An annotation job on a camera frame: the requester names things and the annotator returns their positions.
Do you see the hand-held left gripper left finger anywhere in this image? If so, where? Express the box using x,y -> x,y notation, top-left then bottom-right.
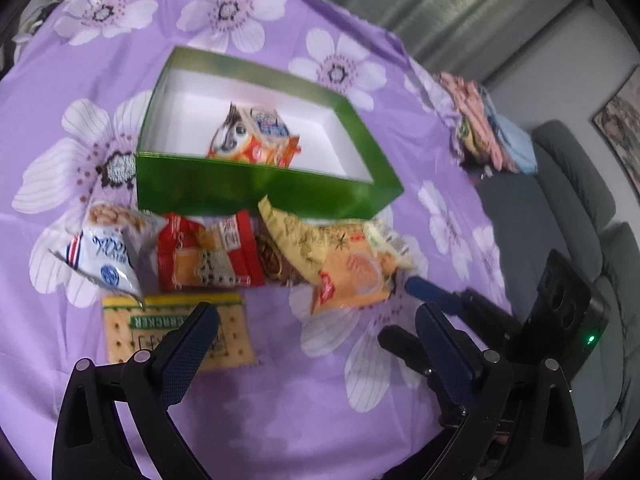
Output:
52,301 -> 221,480

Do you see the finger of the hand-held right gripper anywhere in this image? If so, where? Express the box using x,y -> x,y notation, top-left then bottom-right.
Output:
377,325 -> 432,379
405,277 -> 524,357

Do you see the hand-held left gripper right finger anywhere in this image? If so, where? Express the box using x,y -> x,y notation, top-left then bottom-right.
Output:
415,302 -> 586,480

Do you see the yellow green cracker packet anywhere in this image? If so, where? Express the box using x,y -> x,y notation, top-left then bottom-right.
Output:
101,294 -> 257,372

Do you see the orange cream snack packet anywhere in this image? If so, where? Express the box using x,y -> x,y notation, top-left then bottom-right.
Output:
309,220 -> 417,317

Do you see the red snack packet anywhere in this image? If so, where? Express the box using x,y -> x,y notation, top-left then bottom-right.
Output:
157,210 -> 267,292

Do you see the green cardboard box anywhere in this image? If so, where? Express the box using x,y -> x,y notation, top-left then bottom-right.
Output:
135,46 -> 405,222

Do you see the purple floral blanket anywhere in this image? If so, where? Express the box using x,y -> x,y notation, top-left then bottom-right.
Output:
0,0 -> 515,480

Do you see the white blue lettered packet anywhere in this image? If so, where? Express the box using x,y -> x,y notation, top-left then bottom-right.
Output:
49,227 -> 147,307

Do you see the dark brown snack packet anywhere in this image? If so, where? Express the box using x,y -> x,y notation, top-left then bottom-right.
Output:
254,232 -> 312,287

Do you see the grey sofa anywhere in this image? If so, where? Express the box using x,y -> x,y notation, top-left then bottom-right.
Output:
475,120 -> 640,480

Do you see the yellow patterned snack packet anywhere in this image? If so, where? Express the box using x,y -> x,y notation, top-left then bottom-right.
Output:
257,195 -> 373,286

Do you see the pile of folded clothes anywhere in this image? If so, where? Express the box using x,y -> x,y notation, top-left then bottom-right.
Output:
437,72 -> 539,178

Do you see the panda print snack packet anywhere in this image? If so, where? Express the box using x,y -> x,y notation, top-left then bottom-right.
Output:
207,102 -> 302,169

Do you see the grey green curtain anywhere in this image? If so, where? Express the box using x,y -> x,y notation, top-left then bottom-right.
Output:
320,0 -> 603,88

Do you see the black and white object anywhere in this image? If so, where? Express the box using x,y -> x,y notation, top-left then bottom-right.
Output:
12,0 -> 62,47

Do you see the framed wall picture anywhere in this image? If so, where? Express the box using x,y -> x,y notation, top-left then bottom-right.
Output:
591,64 -> 640,187

